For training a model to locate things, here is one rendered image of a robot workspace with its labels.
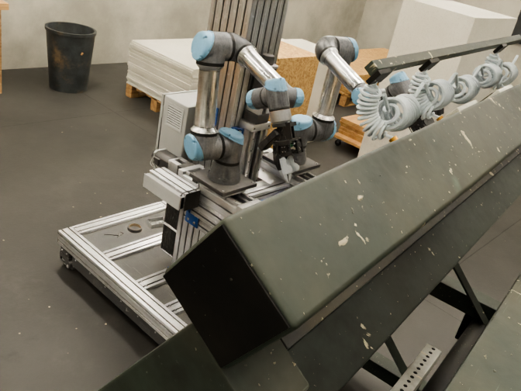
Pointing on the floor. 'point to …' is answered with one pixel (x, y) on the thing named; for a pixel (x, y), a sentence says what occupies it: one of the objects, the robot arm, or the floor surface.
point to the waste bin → (69, 56)
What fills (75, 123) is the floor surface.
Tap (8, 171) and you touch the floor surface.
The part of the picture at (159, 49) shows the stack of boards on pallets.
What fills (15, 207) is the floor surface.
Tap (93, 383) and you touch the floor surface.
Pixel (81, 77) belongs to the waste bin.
